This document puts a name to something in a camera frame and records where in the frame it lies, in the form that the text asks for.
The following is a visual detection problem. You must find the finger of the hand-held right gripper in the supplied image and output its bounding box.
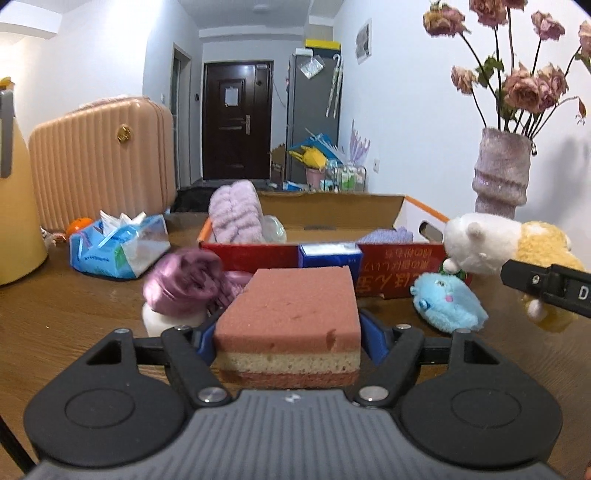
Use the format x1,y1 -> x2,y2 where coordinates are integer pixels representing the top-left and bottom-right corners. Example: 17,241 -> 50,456
501,258 -> 561,305

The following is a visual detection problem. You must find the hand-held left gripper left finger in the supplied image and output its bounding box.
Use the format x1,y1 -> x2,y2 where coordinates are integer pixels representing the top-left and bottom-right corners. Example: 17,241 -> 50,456
85,318 -> 233,408

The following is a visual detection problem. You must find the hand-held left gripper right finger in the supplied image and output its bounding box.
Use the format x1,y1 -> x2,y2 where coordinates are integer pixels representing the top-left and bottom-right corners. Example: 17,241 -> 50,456
353,308 -> 506,409

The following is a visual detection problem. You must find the white yellow plush toy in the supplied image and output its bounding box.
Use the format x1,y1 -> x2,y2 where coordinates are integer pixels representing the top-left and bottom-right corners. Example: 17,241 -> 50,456
441,212 -> 586,334

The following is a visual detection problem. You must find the purple satin cloth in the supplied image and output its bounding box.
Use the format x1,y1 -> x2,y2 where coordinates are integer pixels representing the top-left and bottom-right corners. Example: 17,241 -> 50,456
143,248 -> 252,320

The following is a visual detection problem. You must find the orange rimmed cardboard box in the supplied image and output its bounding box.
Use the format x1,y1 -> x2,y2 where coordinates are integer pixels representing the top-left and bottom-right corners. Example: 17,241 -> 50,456
198,191 -> 474,301

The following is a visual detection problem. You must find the blue plush toy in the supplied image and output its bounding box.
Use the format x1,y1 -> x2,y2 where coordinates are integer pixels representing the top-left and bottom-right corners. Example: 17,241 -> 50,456
410,271 -> 489,334

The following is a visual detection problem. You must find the pink yellow layered sponge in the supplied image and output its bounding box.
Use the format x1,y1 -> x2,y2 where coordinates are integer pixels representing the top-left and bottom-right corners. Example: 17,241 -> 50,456
212,266 -> 362,388

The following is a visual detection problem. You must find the lilac fluffy towel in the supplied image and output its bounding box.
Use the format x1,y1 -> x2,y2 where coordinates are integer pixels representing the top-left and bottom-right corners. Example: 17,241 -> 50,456
208,180 -> 266,244

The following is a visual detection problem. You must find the white soft pad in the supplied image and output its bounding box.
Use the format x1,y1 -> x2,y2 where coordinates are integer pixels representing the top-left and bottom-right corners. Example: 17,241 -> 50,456
141,302 -> 209,337

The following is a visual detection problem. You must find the blue white tissue packet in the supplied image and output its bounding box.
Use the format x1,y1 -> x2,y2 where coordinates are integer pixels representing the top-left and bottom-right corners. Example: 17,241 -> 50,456
297,242 -> 363,289

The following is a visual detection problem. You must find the purple knitted cloth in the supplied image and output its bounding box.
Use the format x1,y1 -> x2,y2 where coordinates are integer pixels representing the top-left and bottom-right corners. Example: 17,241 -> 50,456
355,226 -> 415,245

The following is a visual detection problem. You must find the pink textured vase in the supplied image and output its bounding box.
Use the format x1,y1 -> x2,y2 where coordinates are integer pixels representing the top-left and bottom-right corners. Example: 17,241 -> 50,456
472,127 -> 537,222

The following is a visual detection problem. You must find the blue tissue pack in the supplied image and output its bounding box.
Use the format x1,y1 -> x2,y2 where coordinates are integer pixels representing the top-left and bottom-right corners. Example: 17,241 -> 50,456
69,211 -> 171,281

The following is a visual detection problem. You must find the black bag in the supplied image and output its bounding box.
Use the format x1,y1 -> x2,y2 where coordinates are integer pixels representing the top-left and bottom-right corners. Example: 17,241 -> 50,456
173,185 -> 218,214

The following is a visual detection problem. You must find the orange fruit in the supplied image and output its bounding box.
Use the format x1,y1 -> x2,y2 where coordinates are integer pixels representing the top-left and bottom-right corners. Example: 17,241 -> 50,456
66,217 -> 95,238

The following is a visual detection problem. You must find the dried rose bouquet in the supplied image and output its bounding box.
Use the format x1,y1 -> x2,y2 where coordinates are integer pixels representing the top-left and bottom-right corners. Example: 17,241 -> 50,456
422,0 -> 591,139

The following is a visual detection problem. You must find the open cardboard box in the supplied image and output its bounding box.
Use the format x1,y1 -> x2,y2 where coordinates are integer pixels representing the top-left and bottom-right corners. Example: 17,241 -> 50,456
270,144 -> 289,185

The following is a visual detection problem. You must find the blue plastic bag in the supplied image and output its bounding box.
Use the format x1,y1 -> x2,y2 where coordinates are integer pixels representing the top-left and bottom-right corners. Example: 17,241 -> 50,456
288,131 -> 347,162

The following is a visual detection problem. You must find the pink ribbed suitcase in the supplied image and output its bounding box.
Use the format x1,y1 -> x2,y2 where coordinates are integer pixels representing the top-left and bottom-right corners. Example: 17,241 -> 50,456
28,95 -> 177,233

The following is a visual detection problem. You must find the dark brown entrance door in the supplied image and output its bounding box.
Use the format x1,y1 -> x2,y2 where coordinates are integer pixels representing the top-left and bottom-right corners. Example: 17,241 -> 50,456
202,60 -> 274,182

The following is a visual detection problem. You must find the grey interior door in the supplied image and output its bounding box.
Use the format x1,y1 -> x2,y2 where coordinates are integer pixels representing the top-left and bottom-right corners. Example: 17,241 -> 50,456
170,42 -> 192,188

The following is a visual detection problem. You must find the yellow thermos kettle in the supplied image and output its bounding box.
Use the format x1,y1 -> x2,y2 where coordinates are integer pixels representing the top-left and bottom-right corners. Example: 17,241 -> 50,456
0,78 -> 50,287

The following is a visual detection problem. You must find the grey refrigerator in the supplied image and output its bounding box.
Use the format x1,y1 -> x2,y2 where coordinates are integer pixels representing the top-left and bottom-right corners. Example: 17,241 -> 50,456
286,53 -> 345,183

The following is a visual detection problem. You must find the white folded umbrella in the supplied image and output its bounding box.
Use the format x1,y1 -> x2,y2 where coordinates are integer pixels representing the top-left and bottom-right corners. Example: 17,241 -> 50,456
326,53 -> 345,118

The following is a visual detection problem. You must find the wire rack with bottles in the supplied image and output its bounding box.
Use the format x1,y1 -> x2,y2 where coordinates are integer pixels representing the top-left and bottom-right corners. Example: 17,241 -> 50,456
325,164 -> 368,193

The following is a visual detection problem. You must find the purple feather wall decoration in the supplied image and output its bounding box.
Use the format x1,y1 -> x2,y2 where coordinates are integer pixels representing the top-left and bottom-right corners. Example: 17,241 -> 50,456
348,120 -> 371,167

